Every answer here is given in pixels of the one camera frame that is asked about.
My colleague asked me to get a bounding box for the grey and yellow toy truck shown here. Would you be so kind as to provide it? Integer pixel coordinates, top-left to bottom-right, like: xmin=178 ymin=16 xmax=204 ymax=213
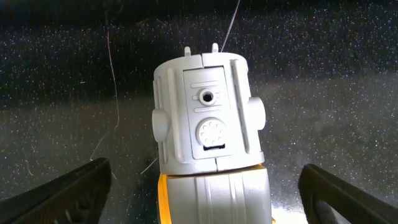
xmin=151 ymin=42 xmax=274 ymax=224

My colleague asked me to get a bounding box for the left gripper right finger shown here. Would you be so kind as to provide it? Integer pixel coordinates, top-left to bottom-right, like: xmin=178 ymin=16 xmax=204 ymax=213
xmin=297 ymin=164 xmax=398 ymax=224

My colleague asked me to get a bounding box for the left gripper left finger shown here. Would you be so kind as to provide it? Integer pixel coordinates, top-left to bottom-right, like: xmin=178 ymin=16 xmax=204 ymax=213
xmin=0 ymin=157 xmax=113 ymax=224

